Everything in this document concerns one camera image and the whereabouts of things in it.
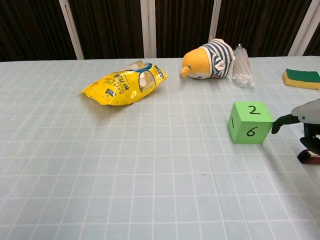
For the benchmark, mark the clear plastic straw bundle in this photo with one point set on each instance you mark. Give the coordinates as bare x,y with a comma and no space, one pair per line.
242,67

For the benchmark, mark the yellow plush toy striped shirt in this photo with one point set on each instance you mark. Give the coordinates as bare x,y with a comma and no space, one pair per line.
200,62

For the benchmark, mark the white partition frame post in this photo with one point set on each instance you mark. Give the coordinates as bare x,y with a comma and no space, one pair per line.
148,27
72,30
215,20
306,27

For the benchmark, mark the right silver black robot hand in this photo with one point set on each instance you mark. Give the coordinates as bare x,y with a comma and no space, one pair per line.
308,111

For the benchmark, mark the green numbered cube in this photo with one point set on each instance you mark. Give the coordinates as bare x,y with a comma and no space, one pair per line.
250,122

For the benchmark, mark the yellow snack bag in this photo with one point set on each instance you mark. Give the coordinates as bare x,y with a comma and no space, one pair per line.
120,87

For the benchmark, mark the yellow green sponge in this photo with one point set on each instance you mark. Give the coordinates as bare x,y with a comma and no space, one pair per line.
301,78

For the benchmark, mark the light blue checkered tablecloth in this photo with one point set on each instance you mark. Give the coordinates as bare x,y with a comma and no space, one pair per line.
125,162

